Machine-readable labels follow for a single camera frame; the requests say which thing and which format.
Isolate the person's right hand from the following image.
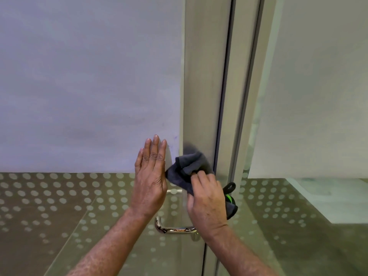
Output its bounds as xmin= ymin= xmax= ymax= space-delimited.
xmin=187 ymin=171 xmax=229 ymax=242

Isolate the dark grey microfibre cloth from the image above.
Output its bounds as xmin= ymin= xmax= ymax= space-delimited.
xmin=164 ymin=151 xmax=238 ymax=221

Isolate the person's right forearm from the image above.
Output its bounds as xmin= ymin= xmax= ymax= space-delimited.
xmin=201 ymin=224 xmax=279 ymax=276

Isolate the person's left hand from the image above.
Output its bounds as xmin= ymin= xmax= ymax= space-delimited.
xmin=130 ymin=134 xmax=169 ymax=217

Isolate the frosted dotted glass partition panel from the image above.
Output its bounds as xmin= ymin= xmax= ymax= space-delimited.
xmin=230 ymin=0 xmax=368 ymax=276

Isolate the person's left forearm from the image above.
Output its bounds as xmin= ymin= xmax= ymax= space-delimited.
xmin=66 ymin=208 xmax=161 ymax=276

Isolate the frosted glass door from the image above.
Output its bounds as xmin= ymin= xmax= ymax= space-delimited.
xmin=0 ymin=0 xmax=233 ymax=276

